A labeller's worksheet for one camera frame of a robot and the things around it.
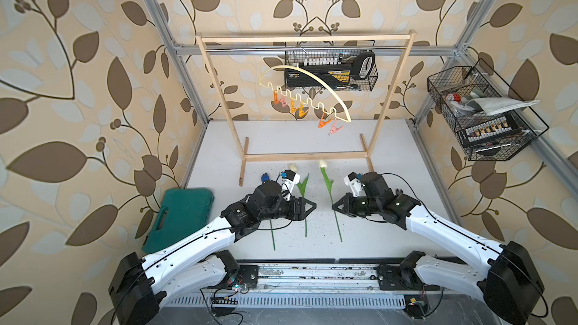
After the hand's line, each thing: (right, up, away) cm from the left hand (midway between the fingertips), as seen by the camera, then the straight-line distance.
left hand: (312, 206), depth 71 cm
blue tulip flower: (-19, +5, +28) cm, 34 cm away
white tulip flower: (-3, +2, +25) cm, 25 cm away
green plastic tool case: (-48, -5, +14) cm, 50 cm away
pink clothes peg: (+7, +25, +3) cm, 26 cm away
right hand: (+8, -2, +8) cm, 11 cm away
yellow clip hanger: (-4, +44, +16) cm, 47 cm away
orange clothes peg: (+4, +27, +5) cm, 28 cm away
